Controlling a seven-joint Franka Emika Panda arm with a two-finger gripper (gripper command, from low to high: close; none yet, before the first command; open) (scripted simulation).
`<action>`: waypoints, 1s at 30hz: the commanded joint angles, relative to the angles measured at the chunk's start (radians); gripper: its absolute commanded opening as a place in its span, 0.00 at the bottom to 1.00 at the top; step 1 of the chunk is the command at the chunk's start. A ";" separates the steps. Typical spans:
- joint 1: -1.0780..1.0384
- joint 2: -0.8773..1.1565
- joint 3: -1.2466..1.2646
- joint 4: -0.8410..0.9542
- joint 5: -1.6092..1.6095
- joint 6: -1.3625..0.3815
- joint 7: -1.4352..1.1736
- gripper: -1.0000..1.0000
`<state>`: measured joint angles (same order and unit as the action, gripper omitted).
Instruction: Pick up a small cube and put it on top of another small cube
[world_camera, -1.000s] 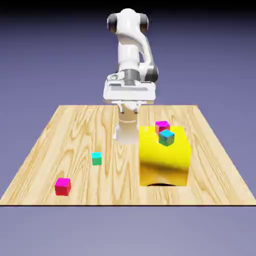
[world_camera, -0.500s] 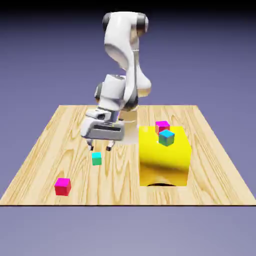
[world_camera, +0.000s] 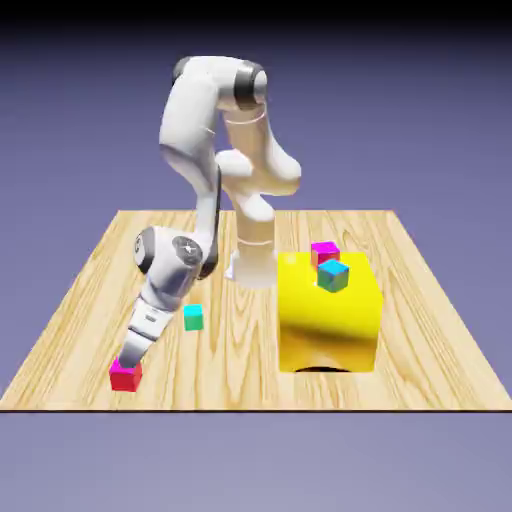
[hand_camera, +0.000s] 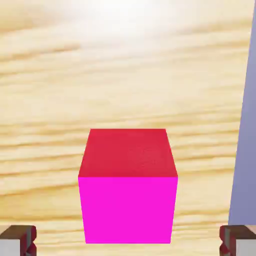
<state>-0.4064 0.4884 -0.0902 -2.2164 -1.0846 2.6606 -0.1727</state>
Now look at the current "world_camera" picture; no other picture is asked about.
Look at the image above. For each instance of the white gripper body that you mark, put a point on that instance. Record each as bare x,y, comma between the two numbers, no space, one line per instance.
133,347

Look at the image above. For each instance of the large yellow box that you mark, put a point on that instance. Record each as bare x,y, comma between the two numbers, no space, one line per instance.
328,320

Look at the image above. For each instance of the small blue cube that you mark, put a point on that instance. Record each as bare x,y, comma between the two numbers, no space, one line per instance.
333,275

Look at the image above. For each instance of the small magenta cube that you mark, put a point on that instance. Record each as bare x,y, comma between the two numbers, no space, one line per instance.
328,250

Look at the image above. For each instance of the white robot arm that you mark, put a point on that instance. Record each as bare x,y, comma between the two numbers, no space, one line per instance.
188,132

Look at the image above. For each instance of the small red cube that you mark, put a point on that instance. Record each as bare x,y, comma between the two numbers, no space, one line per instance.
125,376

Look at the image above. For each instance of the small green cube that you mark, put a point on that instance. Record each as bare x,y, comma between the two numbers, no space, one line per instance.
193,318

